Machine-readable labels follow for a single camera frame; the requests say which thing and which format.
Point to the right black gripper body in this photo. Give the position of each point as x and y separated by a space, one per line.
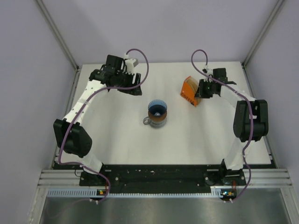
205 91

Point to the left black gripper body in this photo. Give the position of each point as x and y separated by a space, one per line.
125 80

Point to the blue glass dripper cone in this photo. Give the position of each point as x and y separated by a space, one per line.
157 107

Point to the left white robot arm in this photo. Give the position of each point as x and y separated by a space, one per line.
73 140

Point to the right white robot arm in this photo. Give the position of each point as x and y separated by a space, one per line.
250 119

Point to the orange coffee filter box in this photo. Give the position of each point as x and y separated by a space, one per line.
188 94

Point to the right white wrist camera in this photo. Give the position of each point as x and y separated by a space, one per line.
208 72

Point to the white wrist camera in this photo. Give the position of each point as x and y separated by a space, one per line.
130 63
208 72

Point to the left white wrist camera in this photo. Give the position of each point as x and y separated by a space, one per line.
130 63

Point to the grey slotted cable duct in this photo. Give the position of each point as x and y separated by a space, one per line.
97 193

